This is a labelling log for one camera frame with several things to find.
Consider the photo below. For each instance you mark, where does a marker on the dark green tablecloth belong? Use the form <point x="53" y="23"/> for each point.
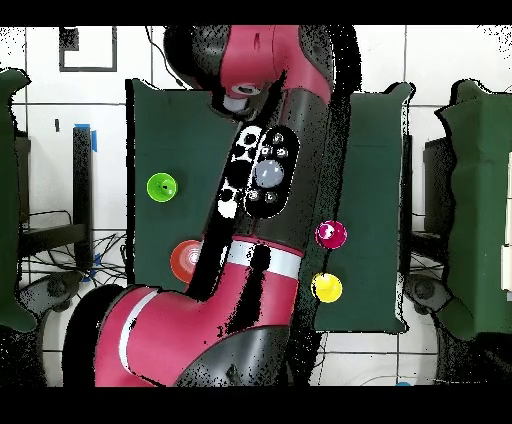
<point x="376" y="192"/>

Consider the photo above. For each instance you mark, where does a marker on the blue tape piece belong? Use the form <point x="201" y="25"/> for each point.
<point x="94" y="142"/>

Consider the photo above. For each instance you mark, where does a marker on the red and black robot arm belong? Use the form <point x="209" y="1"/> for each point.
<point x="224" y="312"/>

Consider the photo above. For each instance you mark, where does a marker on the black square frame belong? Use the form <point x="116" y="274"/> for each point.
<point x="88" y="69"/>

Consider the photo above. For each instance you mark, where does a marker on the dark grey pedestal base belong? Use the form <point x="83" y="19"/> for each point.
<point x="424" y="290"/>
<point x="56" y="288"/>

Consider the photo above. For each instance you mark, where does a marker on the black metal frame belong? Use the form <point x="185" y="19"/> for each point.
<point x="407" y="160"/>
<point x="82" y="180"/>

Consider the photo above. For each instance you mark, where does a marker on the neighbouring green cloth table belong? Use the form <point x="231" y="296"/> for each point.
<point x="8" y="200"/>
<point x="480" y="200"/>

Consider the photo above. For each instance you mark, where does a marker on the white panel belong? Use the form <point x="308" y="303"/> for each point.
<point x="507" y="268"/>

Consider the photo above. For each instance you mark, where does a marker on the green cup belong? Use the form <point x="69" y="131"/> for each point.
<point x="162" y="187"/>

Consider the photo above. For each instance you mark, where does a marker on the yellow cup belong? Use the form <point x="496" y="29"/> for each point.
<point x="328" y="288"/>

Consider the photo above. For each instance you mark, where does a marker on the small red-orange bowl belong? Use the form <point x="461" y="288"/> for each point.
<point x="184" y="260"/>

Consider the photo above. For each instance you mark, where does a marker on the pink-red cup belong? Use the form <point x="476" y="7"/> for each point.
<point x="332" y="235"/>

